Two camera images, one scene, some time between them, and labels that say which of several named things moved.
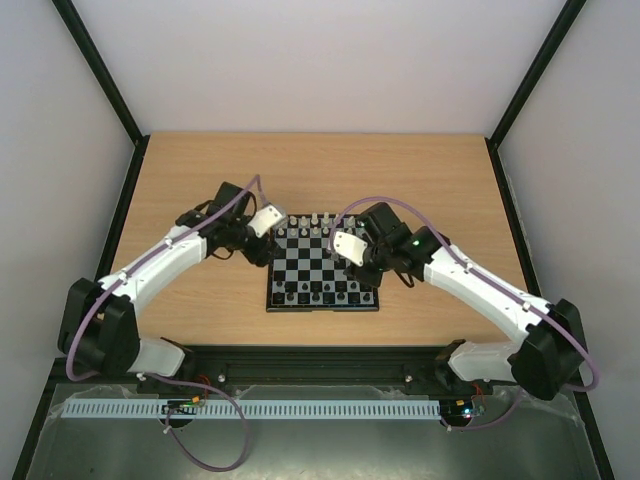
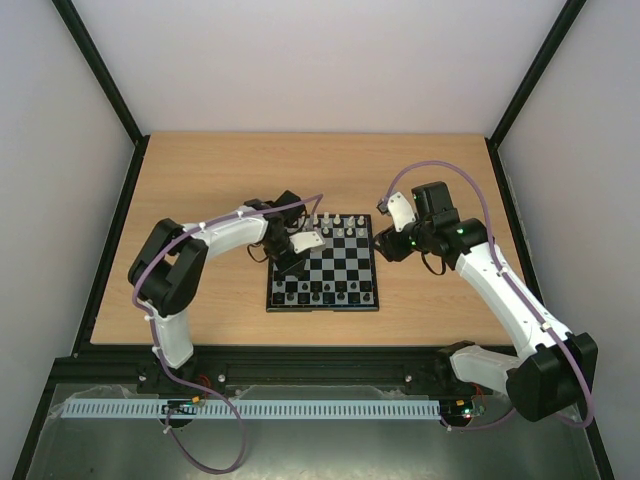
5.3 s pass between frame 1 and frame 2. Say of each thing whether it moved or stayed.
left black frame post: stayed
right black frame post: stayed
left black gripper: moved
